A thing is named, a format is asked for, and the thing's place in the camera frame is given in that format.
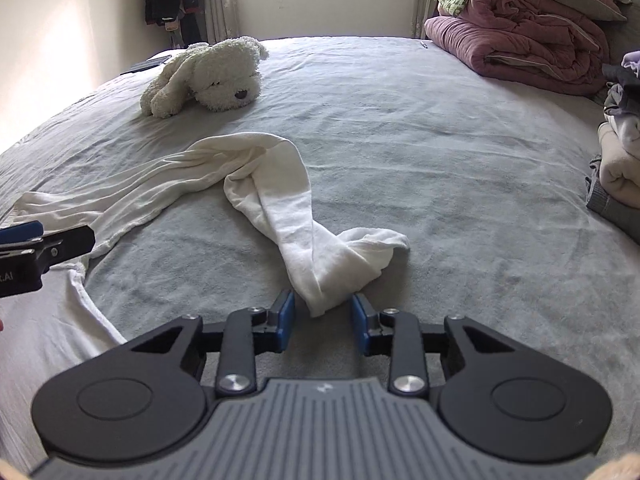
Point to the white plush dog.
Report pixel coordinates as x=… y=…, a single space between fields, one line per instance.
x=215 y=75

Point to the white pants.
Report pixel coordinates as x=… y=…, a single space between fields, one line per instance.
x=290 y=220

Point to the pink folded quilt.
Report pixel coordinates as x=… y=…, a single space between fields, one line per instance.
x=510 y=40

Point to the black tablet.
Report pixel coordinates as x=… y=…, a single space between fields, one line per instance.
x=145 y=64

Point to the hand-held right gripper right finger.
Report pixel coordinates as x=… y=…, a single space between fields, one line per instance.
x=360 y=325

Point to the grey bed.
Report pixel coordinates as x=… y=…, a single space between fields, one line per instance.
x=425 y=160

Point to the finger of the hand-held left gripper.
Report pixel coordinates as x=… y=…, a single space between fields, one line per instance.
x=20 y=232
x=65 y=250

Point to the stack of folded clothes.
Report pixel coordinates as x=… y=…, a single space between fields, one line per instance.
x=620 y=160

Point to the grey quilted headboard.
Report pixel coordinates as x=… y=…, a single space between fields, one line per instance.
x=625 y=35

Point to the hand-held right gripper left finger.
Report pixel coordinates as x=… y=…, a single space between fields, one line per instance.
x=286 y=322

